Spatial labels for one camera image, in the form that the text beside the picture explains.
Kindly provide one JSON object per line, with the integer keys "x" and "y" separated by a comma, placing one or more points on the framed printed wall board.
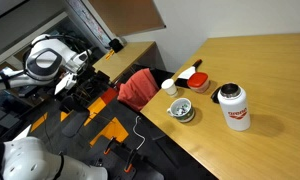
{"x": 90, "y": 20}

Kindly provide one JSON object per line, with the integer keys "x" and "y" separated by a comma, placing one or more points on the salmon red towel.
{"x": 138, "y": 90}

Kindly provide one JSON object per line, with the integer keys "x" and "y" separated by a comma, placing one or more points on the brown cork board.
{"x": 126, "y": 16}

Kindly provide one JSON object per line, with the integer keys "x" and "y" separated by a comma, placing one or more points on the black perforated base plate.
{"x": 116, "y": 164}

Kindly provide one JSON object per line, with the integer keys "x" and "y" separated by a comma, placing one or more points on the small yellow object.
{"x": 110, "y": 55}

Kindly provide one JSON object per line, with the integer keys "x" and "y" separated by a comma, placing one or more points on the white paper cup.
{"x": 170, "y": 87}

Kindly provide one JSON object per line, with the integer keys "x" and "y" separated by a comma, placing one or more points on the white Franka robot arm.
{"x": 43, "y": 61}

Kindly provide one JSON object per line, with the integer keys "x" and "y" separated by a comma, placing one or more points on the white bottle with red print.
{"x": 236, "y": 111}

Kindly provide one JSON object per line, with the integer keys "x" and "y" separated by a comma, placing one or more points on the black orange clamp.
{"x": 108, "y": 146}
{"x": 129, "y": 163}

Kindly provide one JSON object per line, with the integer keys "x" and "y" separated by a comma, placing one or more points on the black bottle lid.
{"x": 215, "y": 95}

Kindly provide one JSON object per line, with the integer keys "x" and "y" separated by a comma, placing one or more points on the small black box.
{"x": 116, "y": 45}

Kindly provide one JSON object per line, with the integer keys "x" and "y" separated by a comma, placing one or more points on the red bowl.
{"x": 198, "y": 81}

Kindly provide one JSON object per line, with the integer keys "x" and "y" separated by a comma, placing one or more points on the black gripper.
{"x": 96, "y": 76}

